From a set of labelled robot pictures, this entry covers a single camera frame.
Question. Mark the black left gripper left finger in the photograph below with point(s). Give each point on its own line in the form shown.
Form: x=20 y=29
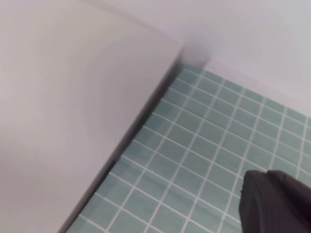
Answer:
x=264 y=208

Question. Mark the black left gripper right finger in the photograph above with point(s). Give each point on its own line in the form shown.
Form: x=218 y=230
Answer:
x=296 y=191

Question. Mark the green checkered tablecloth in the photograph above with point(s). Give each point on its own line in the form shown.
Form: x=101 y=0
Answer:
x=206 y=145

